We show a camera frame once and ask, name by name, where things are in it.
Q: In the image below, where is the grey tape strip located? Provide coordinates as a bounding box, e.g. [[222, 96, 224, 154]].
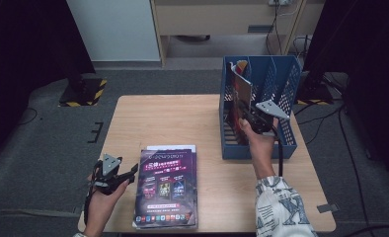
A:
[[316, 202, 340, 214]]

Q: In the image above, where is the grey desk handle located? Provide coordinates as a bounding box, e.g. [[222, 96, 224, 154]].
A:
[[247, 24, 274, 34]]

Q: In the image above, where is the blue file rack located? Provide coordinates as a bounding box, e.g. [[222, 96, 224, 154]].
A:
[[218, 54, 303, 161]]

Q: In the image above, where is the beige office desk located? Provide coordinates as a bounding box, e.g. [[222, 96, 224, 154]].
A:
[[149, 0, 325, 67]]

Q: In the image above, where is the right hand-held gripper cable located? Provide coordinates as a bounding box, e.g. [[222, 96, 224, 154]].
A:
[[271, 126, 284, 179]]

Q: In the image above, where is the white cabinet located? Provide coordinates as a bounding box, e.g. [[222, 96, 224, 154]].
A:
[[66, 0, 161, 62]]

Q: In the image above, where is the purple magazine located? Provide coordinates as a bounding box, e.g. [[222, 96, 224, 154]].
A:
[[131, 148, 199, 230]]

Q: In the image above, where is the black and red magazine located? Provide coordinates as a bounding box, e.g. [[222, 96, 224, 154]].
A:
[[226, 59, 254, 146]]

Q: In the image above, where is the person's left hand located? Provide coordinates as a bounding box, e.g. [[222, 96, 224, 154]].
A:
[[87, 176, 131, 220]]

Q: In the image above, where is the looped black floor cable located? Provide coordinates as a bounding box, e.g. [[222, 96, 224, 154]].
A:
[[18, 108, 39, 126]]

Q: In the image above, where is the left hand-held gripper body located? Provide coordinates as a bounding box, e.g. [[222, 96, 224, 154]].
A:
[[91, 153, 131, 196]]

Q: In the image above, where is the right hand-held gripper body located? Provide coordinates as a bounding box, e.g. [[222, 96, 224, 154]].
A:
[[247, 99, 290, 135]]

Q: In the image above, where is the black curtain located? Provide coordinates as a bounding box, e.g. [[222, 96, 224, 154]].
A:
[[0, 0, 97, 166], [302, 0, 389, 182]]

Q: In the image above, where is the black desk cable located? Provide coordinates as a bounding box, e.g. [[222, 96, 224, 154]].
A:
[[265, 3, 282, 55]]

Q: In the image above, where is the long black floor cable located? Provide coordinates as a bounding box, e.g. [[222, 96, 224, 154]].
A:
[[337, 105, 371, 233]]

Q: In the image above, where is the person's right hand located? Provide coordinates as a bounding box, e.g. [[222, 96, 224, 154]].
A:
[[239, 118, 280, 181]]

